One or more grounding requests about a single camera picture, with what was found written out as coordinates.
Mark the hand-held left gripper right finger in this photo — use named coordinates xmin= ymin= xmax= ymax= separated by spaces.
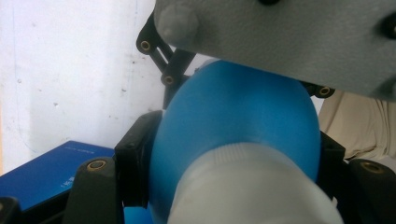
xmin=317 ymin=130 xmax=347 ymax=201

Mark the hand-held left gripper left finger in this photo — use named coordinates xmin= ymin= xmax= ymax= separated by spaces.
xmin=114 ymin=109 xmax=163 ymax=209

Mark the white bottle cap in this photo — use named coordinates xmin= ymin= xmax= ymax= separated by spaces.
xmin=167 ymin=142 xmax=346 ymax=224

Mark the blue plastic bottle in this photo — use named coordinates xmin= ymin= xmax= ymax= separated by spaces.
xmin=122 ymin=59 xmax=322 ymax=224

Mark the cream cloth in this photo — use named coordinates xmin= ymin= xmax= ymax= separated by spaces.
xmin=318 ymin=89 xmax=396 ymax=166

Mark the blue flat box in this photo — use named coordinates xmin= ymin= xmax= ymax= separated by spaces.
xmin=0 ymin=140 xmax=116 ymax=217

